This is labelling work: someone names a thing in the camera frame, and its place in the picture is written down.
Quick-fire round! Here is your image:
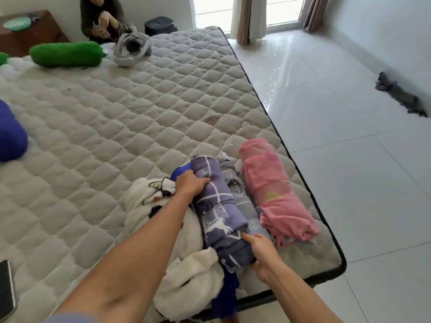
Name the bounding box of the grey patterned folded cloth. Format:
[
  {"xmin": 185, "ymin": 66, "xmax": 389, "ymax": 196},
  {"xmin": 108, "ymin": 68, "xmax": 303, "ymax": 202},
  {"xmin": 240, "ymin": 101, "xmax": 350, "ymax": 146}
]
[{"xmin": 216, "ymin": 157, "xmax": 277, "ymax": 247}]

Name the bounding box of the pink rolled blanket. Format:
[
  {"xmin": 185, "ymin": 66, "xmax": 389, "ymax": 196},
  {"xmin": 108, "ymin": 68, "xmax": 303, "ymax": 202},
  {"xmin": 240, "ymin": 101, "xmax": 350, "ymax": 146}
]
[{"xmin": 238, "ymin": 138, "xmax": 321, "ymax": 247}]

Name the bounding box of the person's right hand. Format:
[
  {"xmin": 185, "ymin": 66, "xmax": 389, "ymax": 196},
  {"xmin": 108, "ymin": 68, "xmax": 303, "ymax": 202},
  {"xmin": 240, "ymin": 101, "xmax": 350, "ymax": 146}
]
[{"xmin": 241, "ymin": 233, "xmax": 285, "ymax": 285}]

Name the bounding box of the person's right forearm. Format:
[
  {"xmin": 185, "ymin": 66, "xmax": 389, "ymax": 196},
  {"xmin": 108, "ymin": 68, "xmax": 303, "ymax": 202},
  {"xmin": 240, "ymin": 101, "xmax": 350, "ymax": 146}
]
[{"xmin": 264, "ymin": 267, "xmax": 342, "ymax": 323}]

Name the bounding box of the glass sliding door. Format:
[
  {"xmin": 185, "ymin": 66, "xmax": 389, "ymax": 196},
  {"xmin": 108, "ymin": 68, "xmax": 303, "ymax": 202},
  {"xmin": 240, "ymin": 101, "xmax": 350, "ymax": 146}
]
[{"xmin": 188, "ymin": 0, "xmax": 308, "ymax": 35}]

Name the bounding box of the white fluffy cartoon blanket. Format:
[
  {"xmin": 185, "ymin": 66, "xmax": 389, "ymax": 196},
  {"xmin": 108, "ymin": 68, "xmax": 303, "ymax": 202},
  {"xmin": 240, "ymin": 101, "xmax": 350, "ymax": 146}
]
[{"xmin": 121, "ymin": 176, "xmax": 237, "ymax": 323}]

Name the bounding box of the dark floor rag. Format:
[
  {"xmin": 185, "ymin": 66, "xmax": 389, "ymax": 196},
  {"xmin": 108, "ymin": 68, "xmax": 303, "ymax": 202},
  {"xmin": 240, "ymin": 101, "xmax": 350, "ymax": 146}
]
[{"xmin": 375, "ymin": 71, "xmax": 428, "ymax": 118}]

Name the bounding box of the white quilted mattress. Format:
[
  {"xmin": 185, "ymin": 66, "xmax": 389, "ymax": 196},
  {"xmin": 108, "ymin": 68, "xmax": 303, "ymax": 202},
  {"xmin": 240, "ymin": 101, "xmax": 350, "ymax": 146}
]
[{"xmin": 0, "ymin": 26, "xmax": 347, "ymax": 323}]

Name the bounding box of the purple patterned blanket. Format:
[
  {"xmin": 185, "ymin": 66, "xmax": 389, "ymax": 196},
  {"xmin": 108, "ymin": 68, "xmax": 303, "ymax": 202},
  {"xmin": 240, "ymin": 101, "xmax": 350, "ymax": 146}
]
[{"xmin": 190, "ymin": 155, "xmax": 258, "ymax": 271}]

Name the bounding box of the dark blue cloth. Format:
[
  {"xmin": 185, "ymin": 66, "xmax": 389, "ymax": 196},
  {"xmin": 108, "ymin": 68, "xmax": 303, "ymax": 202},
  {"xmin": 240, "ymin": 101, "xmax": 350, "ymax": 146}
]
[{"xmin": 170, "ymin": 165, "xmax": 240, "ymax": 319}]

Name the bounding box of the light blue sleeve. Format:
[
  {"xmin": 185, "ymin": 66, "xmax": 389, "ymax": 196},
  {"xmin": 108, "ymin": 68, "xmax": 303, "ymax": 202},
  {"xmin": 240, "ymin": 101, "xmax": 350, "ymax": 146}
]
[{"xmin": 45, "ymin": 312, "xmax": 90, "ymax": 323}]

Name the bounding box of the green plate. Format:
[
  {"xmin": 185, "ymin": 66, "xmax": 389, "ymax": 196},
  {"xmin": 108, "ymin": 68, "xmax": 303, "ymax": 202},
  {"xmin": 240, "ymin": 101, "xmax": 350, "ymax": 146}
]
[{"xmin": 3, "ymin": 17, "xmax": 33, "ymax": 32}]

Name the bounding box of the black phone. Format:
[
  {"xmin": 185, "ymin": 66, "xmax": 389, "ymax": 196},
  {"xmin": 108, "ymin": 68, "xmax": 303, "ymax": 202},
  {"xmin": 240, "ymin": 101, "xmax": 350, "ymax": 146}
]
[{"xmin": 0, "ymin": 260, "xmax": 18, "ymax": 319}]

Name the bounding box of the black plastic bin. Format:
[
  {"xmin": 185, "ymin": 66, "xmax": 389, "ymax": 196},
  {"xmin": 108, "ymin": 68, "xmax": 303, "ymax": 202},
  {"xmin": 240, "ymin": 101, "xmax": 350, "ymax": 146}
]
[{"xmin": 144, "ymin": 17, "xmax": 178, "ymax": 37}]

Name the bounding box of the green plush bolster pillow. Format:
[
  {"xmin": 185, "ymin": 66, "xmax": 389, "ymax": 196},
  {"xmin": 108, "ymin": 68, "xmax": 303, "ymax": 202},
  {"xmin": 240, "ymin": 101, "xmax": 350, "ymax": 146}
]
[{"xmin": 29, "ymin": 41, "xmax": 108, "ymax": 69}]

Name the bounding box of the white grey headset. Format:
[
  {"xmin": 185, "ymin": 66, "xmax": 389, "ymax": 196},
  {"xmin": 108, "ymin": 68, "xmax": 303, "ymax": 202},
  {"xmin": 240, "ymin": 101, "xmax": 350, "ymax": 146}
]
[{"xmin": 112, "ymin": 31, "xmax": 152, "ymax": 68}]

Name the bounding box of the beige curtain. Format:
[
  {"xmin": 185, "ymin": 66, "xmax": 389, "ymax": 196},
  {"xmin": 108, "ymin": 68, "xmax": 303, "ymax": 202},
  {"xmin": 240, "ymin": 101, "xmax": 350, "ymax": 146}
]
[
  {"xmin": 230, "ymin": 0, "xmax": 267, "ymax": 46},
  {"xmin": 302, "ymin": 0, "xmax": 331, "ymax": 33}
]

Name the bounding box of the person's left forearm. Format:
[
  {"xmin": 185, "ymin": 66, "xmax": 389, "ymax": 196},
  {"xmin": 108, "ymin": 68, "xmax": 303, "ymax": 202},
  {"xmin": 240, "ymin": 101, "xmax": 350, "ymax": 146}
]
[{"xmin": 51, "ymin": 193, "xmax": 193, "ymax": 323}]

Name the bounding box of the blue plush pillow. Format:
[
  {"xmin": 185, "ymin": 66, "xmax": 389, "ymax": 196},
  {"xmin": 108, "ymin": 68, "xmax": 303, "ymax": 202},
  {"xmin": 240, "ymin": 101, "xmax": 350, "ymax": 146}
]
[{"xmin": 0, "ymin": 99, "xmax": 29, "ymax": 163}]

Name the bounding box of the brown wooden table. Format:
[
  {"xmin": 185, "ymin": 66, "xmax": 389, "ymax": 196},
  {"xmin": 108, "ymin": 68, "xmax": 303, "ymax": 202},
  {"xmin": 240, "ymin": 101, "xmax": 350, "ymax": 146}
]
[{"xmin": 0, "ymin": 10, "xmax": 70, "ymax": 58}]

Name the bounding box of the person's left hand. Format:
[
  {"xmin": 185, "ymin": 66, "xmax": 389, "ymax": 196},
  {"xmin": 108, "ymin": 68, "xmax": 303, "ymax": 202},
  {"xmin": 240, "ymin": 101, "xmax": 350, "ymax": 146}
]
[{"xmin": 175, "ymin": 169, "xmax": 211, "ymax": 199}]

